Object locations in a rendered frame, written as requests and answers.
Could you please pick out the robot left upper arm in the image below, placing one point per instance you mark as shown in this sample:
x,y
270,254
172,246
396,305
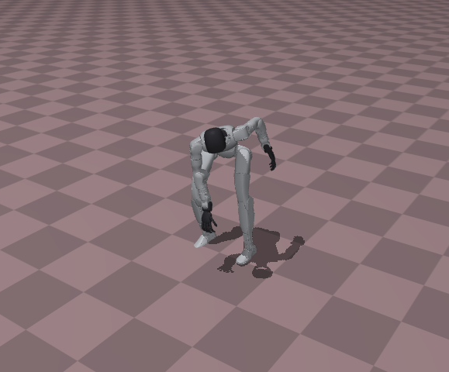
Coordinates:
x,y
243,132

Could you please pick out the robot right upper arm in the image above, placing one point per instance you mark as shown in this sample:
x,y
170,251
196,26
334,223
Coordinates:
x,y
196,148

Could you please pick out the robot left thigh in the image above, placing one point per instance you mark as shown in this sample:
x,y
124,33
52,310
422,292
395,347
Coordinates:
x,y
242,173

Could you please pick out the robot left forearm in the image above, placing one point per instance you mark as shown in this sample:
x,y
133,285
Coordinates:
x,y
261,134

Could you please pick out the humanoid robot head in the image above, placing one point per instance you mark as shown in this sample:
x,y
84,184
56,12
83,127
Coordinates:
x,y
215,140

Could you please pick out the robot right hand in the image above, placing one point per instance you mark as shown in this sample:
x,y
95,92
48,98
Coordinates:
x,y
207,219

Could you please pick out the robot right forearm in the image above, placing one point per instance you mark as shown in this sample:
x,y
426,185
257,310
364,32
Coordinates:
x,y
203,190

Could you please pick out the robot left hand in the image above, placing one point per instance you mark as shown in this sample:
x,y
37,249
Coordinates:
x,y
268,150

